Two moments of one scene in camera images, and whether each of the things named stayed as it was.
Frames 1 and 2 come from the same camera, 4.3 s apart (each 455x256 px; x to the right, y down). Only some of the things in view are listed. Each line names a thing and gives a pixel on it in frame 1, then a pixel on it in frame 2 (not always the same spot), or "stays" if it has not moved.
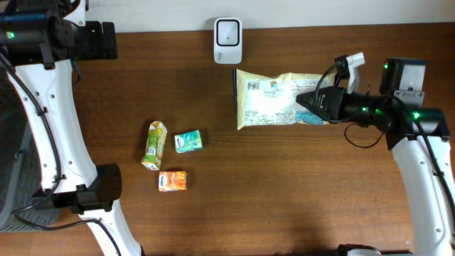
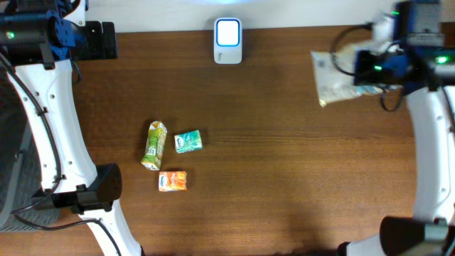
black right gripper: x=331 y=102 to x=358 y=79
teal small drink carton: x=188 y=141 stays
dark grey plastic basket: x=21 y=178 stays
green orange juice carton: x=153 y=152 stays
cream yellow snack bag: x=271 y=99 to x=334 y=74
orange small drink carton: x=171 y=181 stays
